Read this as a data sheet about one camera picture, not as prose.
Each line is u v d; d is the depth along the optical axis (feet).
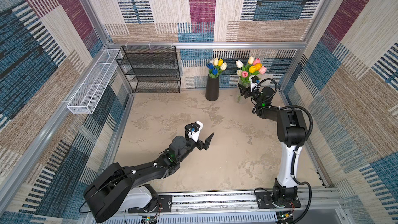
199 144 2.30
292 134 1.94
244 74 2.55
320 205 2.39
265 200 2.40
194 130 2.13
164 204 2.39
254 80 2.78
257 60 2.84
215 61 2.98
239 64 2.85
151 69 3.64
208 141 2.30
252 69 2.73
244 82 3.01
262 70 2.75
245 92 3.00
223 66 2.97
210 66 2.93
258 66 2.73
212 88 3.51
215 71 3.01
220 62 3.03
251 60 2.90
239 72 2.79
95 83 3.22
